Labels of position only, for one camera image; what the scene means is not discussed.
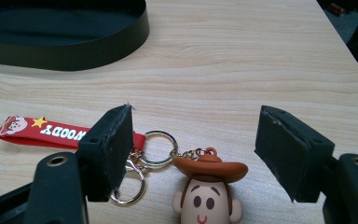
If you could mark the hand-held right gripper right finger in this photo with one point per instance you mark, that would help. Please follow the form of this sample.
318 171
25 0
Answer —
295 155

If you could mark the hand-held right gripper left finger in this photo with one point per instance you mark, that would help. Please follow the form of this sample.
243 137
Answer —
105 155

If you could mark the black oval tray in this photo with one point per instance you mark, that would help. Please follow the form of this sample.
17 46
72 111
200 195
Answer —
74 46

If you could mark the small red object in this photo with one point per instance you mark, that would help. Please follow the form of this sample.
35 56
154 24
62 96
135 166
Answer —
336 8

